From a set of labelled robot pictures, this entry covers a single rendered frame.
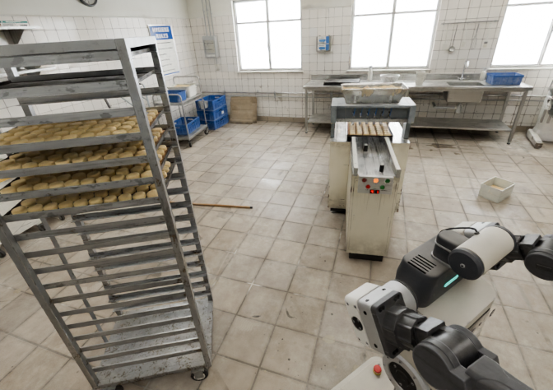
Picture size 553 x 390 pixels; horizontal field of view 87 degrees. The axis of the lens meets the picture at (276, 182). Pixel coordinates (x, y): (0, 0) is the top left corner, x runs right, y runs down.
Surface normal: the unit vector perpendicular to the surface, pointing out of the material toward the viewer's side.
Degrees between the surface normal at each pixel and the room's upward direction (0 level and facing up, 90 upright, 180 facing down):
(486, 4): 90
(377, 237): 90
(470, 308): 0
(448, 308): 0
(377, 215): 90
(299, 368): 0
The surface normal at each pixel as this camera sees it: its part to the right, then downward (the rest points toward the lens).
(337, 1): -0.32, 0.46
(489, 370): -0.07, -0.98
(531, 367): -0.05, -0.88
